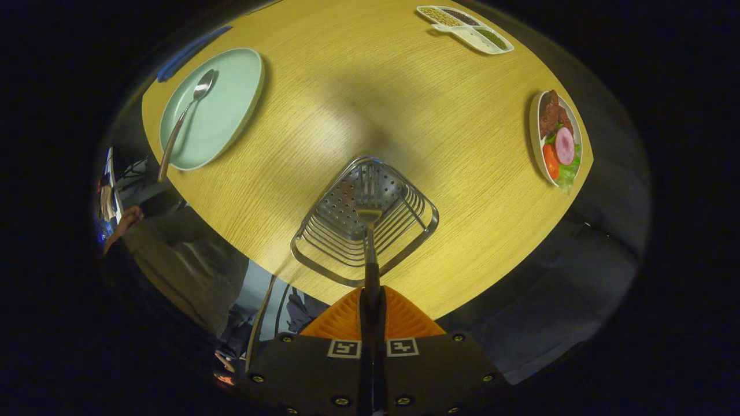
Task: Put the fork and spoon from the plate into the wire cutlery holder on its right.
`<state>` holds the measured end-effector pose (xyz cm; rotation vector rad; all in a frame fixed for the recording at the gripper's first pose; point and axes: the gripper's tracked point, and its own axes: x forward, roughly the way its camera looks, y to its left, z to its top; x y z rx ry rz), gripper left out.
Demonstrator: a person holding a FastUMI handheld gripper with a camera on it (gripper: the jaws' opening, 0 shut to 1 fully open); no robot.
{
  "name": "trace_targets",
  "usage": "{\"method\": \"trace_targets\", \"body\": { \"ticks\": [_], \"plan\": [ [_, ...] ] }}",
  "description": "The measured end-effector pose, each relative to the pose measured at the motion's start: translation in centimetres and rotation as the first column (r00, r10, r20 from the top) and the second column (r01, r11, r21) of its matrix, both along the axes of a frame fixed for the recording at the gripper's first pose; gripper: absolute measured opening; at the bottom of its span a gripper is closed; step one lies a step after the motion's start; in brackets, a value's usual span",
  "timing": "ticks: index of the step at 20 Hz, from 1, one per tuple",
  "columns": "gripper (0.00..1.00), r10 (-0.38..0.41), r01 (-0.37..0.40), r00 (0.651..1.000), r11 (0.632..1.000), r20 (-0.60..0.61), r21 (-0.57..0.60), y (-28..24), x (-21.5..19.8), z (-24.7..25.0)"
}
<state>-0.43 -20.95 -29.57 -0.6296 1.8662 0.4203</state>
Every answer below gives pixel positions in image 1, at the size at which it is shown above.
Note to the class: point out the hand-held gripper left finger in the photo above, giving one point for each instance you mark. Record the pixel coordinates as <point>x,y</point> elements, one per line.
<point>363,370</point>

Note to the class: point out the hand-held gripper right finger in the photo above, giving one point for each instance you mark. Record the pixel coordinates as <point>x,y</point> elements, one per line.
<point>381,370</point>

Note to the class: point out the person's khaki trousers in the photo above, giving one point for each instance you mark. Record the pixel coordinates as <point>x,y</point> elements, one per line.
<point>191,266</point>

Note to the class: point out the person's dark top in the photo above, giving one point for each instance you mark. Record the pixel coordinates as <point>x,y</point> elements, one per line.
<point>150,300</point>

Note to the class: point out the white plate of food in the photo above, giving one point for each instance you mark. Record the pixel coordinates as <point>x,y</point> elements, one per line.
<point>558,144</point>

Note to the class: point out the pale green plate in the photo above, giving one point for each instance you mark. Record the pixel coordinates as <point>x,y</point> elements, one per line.
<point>222,110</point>

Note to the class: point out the white flat panel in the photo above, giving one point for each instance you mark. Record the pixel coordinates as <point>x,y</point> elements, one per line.
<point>111,179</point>

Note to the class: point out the white divided bean dish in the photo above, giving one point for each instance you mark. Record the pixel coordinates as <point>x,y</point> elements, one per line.
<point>471,34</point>

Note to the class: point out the blue folded cloth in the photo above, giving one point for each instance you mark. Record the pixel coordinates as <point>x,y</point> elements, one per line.
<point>188,53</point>

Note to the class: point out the metal chair frame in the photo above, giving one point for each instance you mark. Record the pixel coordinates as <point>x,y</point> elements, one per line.
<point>257,323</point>

